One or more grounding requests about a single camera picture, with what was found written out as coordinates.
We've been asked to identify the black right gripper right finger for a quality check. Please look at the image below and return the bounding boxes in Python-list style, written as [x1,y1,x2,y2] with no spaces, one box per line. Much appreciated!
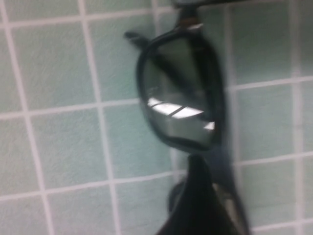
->
[211,146,251,235]

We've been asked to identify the black sunglasses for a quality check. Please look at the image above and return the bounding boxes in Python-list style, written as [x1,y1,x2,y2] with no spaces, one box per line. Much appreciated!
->
[123,0,232,160]

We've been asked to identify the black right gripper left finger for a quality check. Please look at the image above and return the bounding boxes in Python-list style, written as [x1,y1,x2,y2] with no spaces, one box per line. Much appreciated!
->
[155,156,228,235]

